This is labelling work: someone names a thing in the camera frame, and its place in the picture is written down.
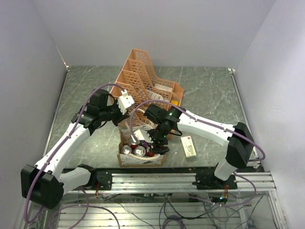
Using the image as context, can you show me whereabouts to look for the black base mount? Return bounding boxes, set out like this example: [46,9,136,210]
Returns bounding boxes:
[192,167,237,190]
[92,169,112,191]

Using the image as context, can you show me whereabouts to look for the peach plastic file organizer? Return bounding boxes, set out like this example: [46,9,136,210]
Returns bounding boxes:
[109,48,184,127]

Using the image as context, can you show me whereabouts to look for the red soda can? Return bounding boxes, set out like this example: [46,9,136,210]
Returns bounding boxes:
[129,141,138,148]
[146,151,158,157]

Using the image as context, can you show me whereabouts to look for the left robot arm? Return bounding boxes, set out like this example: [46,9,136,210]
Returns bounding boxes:
[21,89,134,209]

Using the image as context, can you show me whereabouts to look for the white papers in organizer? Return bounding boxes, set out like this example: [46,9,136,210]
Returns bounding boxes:
[146,83,173,102]

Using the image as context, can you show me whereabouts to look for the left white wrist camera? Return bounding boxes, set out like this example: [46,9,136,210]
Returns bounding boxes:
[118,89,135,115]

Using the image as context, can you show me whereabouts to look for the red soda can front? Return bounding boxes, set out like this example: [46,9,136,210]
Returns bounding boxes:
[146,151,158,157]

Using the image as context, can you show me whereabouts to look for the purple soda can front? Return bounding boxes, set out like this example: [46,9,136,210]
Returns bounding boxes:
[133,146,146,157]

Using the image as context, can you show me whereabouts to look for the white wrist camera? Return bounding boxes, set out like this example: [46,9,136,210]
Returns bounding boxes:
[129,129,153,144]
[118,89,135,115]

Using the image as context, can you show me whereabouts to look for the aluminium mounting rail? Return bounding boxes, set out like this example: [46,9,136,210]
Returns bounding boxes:
[61,173,277,194]

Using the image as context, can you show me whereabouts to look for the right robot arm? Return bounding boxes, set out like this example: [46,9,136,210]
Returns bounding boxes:
[144,104,253,189]

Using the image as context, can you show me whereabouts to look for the brown canvas tote bag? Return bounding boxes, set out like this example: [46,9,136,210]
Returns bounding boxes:
[117,117,167,167]

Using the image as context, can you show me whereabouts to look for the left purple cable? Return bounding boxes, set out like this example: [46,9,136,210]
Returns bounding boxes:
[24,83,127,224]

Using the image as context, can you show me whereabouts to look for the purple Fanta can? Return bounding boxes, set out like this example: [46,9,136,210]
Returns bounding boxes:
[120,145,132,155]

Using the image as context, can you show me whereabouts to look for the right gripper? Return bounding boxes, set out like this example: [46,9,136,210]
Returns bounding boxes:
[142,122,169,156]

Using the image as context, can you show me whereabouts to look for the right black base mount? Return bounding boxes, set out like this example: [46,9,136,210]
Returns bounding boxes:
[192,167,237,190]

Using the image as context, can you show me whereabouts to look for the yellow sticky notes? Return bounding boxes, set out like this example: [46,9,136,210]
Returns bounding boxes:
[171,100,178,106]

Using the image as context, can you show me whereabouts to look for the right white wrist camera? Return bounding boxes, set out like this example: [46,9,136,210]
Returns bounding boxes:
[129,129,153,144]

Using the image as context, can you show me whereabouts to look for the white green cardboard box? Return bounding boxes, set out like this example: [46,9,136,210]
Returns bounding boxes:
[181,136,197,158]

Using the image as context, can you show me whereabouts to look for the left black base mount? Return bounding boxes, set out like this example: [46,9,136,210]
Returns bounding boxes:
[92,169,112,191]

